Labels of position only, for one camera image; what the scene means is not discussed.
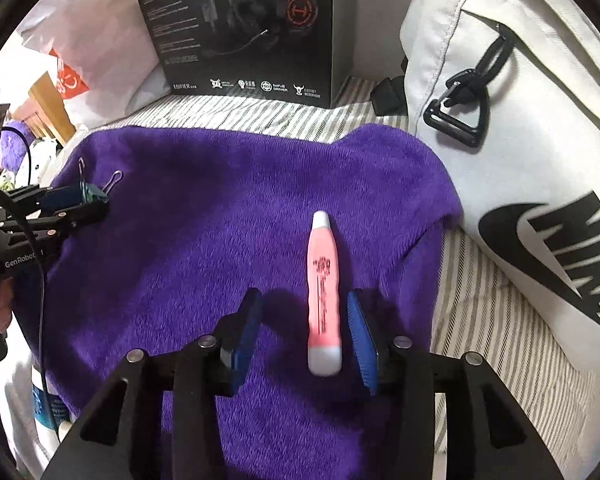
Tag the white bag with black logo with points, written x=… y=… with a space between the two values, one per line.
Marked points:
x=530 y=135

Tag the black pouch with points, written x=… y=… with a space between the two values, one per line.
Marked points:
x=387 y=96

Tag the striped bedsheet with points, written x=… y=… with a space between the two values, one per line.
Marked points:
x=485 y=310

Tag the wooden furniture frame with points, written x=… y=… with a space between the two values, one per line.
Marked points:
x=47 y=105

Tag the white bottle with blue label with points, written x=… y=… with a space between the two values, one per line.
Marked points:
x=45 y=405

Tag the pink and white tube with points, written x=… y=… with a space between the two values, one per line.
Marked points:
x=322 y=285

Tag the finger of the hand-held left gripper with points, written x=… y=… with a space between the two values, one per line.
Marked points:
x=65 y=197
x=75 y=220

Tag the purple towel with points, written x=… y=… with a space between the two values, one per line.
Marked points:
x=180 y=240

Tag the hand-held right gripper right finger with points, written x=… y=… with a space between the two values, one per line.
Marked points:
x=361 y=342

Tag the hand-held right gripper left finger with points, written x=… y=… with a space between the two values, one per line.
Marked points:
x=245 y=332

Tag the teal binder clip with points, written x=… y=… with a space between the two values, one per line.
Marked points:
x=94 y=196

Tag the white plastic bag red label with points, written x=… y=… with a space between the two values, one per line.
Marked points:
x=105 y=35

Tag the black headset box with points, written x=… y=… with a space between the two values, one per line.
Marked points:
x=240 y=25

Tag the purple plush toy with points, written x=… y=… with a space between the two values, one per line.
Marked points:
x=12 y=145

